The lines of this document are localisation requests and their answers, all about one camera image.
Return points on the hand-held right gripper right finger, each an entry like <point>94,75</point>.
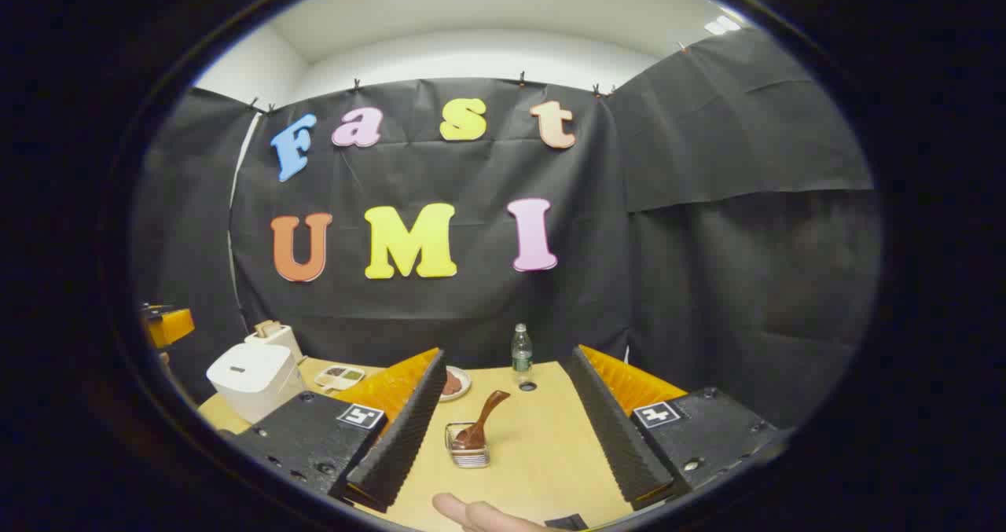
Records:
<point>609,430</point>

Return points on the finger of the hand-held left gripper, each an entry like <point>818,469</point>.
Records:
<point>171,326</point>

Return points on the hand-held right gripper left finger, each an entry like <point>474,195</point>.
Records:
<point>405,438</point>

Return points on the brown wooden spoon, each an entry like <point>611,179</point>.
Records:
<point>483,414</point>

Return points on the white rice cooker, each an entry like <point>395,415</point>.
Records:
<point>255,379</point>

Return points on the brown meat piece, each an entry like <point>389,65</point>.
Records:
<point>451,383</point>

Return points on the white round plate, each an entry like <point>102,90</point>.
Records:
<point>464,387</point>

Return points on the white divided dish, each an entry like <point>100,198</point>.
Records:
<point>339,377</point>

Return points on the toast bread slice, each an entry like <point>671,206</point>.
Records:
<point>275,327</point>
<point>262,328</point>

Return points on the white toaster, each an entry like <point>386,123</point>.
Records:
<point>277,339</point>

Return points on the clear plastic water bottle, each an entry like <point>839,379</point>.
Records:
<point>522,355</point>

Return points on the black backdrop cloth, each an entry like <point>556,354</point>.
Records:
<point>707,280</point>

